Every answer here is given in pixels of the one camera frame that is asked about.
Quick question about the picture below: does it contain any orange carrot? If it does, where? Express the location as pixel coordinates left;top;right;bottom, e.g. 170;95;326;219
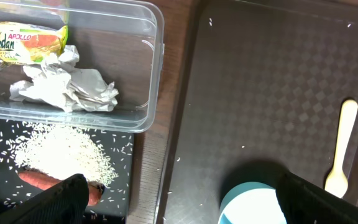
18;170;103;206

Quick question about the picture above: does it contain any clear plastic bin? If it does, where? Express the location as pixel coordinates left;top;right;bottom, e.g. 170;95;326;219
0;0;164;133

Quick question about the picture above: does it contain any white rice pile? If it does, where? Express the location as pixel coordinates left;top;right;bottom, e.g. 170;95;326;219
11;123;119;186

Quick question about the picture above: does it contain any dark brown serving tray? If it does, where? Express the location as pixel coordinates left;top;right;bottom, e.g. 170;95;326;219
155;1;358;223

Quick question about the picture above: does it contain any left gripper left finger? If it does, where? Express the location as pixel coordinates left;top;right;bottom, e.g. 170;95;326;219
0;174;89;224

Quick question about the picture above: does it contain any white napkin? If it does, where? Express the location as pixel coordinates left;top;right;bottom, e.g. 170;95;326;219
10;45;119;113

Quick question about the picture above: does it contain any yellow plastic spoon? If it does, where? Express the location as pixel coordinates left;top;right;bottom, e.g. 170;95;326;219
324;100;358;198

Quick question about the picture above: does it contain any green yellow snack wrapper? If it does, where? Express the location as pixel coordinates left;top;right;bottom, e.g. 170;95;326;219
0;22;68;71

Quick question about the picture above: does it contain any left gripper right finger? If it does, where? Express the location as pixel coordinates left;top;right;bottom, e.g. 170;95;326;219
276;173;358;224

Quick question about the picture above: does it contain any black tray bin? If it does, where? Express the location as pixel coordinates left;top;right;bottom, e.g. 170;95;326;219
0;119;134;223

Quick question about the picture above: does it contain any light blue rice bowl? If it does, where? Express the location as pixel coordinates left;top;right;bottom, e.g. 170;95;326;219
218;182;287;224

